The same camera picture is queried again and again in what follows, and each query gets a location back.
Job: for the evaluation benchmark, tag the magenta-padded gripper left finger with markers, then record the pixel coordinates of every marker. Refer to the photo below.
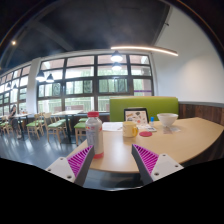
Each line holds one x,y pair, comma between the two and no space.
61,166

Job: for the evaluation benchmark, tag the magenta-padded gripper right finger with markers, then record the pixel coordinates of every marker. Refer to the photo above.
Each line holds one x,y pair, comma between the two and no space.
165,165

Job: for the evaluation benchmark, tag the clear red-capped drink bottle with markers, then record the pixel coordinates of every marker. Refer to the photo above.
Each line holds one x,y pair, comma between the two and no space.
94,133

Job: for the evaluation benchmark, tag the flat round red coaster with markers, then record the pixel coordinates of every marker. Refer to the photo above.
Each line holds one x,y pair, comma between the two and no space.
145,134

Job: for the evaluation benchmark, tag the white rounded flat device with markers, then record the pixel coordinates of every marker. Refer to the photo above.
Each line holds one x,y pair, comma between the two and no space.
148,128

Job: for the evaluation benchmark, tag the group of green-seated wooden chairs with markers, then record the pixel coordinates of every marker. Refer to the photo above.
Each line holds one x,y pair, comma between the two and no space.
55,125

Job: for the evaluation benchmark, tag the small blue-capped bottle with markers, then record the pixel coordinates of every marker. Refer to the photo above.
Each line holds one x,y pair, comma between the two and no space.
152,121

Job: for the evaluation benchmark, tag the white bowl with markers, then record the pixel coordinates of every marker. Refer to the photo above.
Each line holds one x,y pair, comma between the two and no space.
167,119

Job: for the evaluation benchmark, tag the yellow mug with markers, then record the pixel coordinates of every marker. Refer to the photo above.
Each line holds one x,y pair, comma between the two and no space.
129,129

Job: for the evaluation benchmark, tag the light wooden dining table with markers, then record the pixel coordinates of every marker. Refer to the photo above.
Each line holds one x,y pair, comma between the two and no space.
68,112

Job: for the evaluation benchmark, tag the black-framed picture sign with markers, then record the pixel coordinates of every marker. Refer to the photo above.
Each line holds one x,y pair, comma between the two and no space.
136,116

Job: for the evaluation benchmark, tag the green upholstered bench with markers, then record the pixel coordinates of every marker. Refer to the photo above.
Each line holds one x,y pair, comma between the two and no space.
146,104

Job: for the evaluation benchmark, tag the person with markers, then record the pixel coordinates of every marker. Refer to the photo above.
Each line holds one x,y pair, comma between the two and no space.
14,116

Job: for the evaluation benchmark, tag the curved linear ceiling light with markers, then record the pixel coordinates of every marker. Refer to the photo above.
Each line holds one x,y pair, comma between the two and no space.
146,48

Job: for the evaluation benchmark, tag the group of pendant lamps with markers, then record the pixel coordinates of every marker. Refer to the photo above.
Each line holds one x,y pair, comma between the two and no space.
116,57

